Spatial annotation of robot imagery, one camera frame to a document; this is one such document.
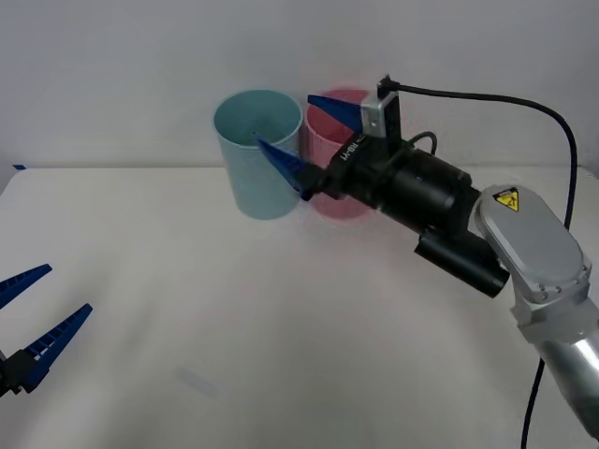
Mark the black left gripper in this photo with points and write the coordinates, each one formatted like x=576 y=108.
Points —
x=4 y=374

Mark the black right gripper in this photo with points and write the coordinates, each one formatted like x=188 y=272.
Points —
x=360 y=173

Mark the silver and black right arm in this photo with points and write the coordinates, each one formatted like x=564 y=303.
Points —
x=515 y=234

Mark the pink plastic bin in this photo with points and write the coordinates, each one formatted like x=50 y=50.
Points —
x=319 y=140

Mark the pale blue plastic bin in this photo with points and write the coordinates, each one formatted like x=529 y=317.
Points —
x=252 y=187

